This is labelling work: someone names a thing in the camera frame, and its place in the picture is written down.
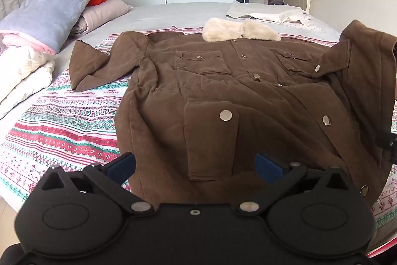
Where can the grey sheeted bed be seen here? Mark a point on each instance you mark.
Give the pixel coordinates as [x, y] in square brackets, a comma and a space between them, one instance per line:
[186, 13]

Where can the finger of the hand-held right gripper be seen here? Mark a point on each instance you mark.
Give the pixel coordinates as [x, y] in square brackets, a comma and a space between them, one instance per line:
[387, 144]

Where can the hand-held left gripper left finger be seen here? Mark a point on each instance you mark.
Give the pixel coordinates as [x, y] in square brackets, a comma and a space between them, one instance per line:
[124, 164]

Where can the white quilt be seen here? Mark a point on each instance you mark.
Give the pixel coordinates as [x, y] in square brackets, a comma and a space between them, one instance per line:
[21, 72]

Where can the pink pillow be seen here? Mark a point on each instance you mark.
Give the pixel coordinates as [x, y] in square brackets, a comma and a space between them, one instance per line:
[105, 13]

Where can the brown jacket with fur collar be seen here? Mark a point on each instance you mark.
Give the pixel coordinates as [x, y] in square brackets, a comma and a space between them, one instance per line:
[263, 103]

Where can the pink folded blanket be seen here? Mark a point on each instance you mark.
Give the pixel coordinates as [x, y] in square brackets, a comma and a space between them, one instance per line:
[18, 40]

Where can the white folded cloth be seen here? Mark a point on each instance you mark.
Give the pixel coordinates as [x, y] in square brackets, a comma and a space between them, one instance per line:
[257, 9]

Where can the blue-grey pillow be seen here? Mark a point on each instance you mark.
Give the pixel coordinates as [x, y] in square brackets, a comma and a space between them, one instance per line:
[52, 4]

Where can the pale floral cloth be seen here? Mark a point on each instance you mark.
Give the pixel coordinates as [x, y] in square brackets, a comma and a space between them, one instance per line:
[310, 26]

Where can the striped patterned blanket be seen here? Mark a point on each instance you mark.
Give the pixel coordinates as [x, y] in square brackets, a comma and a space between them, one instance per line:
[62, 128]

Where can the large red object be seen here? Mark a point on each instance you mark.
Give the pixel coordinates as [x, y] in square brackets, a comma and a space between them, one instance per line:
[387, 248]

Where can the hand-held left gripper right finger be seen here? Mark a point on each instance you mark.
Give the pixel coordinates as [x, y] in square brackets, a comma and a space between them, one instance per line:
[266, 167]

